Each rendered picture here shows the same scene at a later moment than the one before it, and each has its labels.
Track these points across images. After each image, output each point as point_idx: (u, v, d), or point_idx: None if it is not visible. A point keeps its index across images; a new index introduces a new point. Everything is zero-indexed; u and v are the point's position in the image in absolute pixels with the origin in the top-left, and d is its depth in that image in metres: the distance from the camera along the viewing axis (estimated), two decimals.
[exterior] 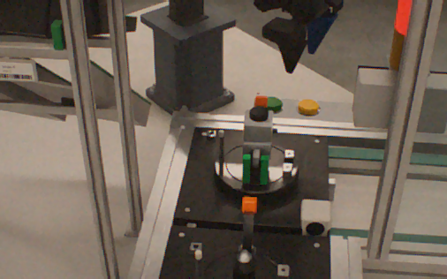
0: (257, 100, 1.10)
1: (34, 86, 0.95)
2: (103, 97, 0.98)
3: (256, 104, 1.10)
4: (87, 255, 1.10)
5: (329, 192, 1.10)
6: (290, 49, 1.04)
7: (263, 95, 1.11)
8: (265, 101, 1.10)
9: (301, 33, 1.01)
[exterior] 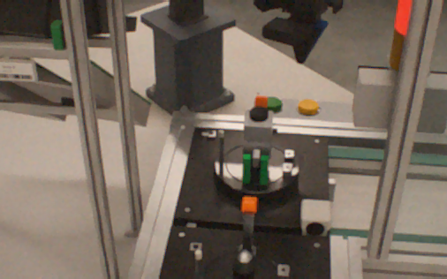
0: (257, 100, 1.10)
1: (34, 86, 0.95)
2: (103, 97, 0.98)
3: (256, 104, 1.10)
4: (87, 255, 1.10)
5: (329, 192, 1.10)
6: None
7: (263, 95, 1.11)
8: (265, 101, 1.10)
9: (312, 24, 1.04)
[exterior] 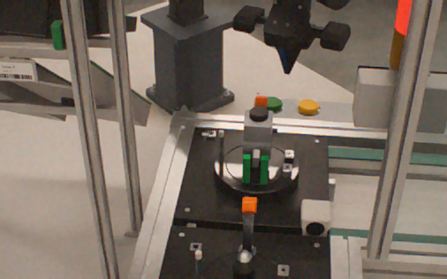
0: (257, 100, 1.10)
1: (34, 86, 0.95)
2: (103, 97, 0.98)
3: (256, 104, 1.10)
4: (87, 255, 1.10)
5: (329, 192, 1.10)
6: None
7: (263, 95, 1.11)
8: (265, 101, 1.10)
9: (309, 24, 1.09)
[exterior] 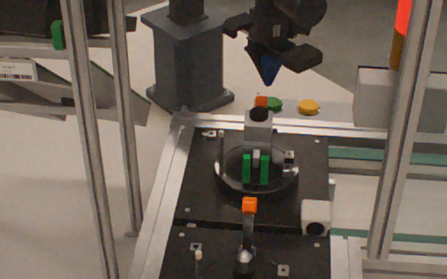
0: (257, 100, 1.10)
1: (34, 86, 0.95)
2: (103, 97, 0.98)
3: (256, 104, 1.10)
4: (87, 255, 1.10)
5: (329, 192, 1.10)
6: None
7: (263, 95, 1.11)
8: (265, 101, 1.10)
9: (250, 40, 1.10)
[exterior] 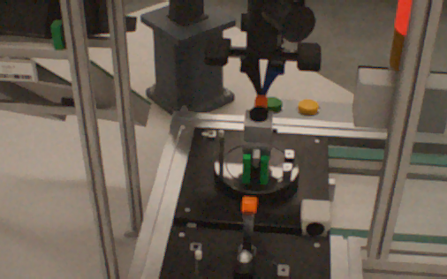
0: (257, 100, 1.10)
1: (34, 86, 0.95)
2: (103, 97, 0.98)
3: (256, 104, 1.10)
4: (87, 255, 1.10)
5: (329, 192, 1.10)
6: None
7: (263, 95, 1.11)
8: (265, 101, 1.10)
9: (247, 60, 1.06)
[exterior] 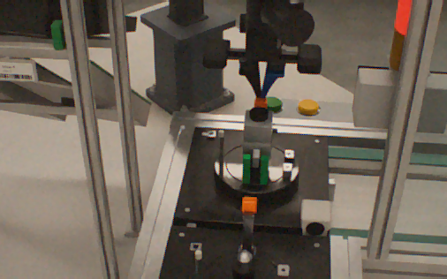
0: (256, 104, 1.08)
1: (34, 86, 0.95)
2: (103, 97, 0.98)
3: None
4: (87, 255, 1.10)
5: (329, 192, 1.10)
6: None
7: (262, 99, 1.09)
8: (264, 105, 1.08)
9: (246, 62, 1.04)
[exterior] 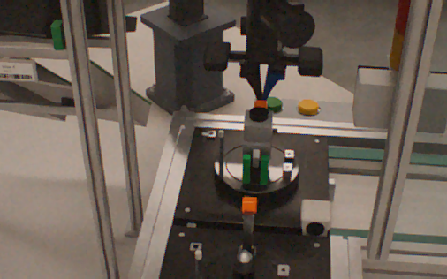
0: None
1: (34, 86, 0.95)
2: (103, 97, 0.98)
3: None
4: (87, 255, 1.10)
5: (329, 192, 1.10)
6: None
7: (262, 101, 1.08)
8: None
9: (247, 64, 1.04)
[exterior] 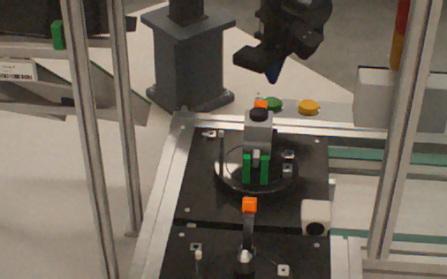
0: None
1: (34, 86, 0.95)
2: (103, 97, 0.98)
3: None
4: (87, 255, 1.10)
5: (329, 192, 1.10)
6: None
7: (262, 101, 1.08)
8: None
9: None
